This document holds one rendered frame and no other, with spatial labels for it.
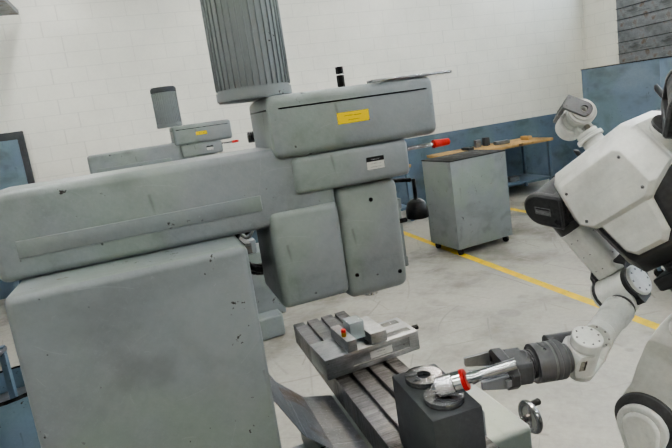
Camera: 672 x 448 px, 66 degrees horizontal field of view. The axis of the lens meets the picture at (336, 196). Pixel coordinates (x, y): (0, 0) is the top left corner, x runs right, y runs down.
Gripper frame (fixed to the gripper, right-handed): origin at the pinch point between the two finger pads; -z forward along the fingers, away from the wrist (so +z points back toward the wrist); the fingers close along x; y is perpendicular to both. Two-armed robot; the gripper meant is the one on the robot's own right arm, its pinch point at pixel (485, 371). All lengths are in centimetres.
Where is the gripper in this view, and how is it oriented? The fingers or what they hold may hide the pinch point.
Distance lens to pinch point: 127.8
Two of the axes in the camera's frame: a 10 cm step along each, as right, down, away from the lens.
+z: 9.9, -1.3, 0.9
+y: 1.1, 9.8, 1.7
